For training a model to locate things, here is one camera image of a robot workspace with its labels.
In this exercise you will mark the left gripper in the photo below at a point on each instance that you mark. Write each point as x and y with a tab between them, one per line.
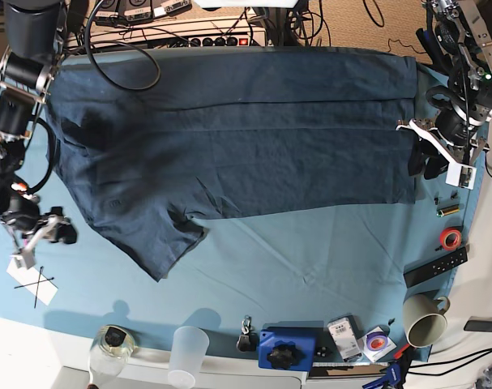
452	129

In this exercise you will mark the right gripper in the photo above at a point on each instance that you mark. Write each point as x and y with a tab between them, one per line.
26	225

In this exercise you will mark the dark blue T-shirt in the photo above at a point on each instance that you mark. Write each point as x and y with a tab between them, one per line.
231	135

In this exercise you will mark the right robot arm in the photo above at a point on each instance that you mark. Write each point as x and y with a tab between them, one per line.
35	32

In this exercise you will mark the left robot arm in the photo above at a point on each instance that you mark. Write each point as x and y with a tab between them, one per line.
459	45

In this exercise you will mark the gold AA battery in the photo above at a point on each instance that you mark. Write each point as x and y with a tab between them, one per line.
446	211

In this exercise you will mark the white paper card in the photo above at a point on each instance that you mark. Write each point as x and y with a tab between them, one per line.
41	286

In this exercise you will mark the red tape roll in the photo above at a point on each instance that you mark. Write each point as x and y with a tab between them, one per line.
450	238

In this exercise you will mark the black remote control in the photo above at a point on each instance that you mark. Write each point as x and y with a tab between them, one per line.
436	267

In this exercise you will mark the light blue table cloth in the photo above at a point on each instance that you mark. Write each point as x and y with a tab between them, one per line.
300	268

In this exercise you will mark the glass jar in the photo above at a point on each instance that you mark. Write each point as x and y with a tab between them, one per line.
110	351

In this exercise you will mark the beige ceramic mug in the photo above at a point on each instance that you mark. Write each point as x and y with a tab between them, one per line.
424	319

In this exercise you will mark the clear plastic cup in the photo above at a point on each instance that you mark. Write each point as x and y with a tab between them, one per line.
188	350

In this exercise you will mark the white labelled box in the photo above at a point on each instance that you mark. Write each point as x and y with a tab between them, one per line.
342	334

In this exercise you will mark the purple tape pack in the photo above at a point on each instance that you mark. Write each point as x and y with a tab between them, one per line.
376	344

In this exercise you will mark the power strip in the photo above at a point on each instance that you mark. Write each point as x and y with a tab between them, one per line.
239	40

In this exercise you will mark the blue clamp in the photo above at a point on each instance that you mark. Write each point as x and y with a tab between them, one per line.
395	374

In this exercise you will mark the black key fob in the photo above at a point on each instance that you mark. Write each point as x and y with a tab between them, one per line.
247	341

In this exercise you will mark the blue plastic box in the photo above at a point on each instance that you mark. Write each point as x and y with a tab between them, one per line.
287	348

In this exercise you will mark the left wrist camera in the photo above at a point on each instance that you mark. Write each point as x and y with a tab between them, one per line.
460	175

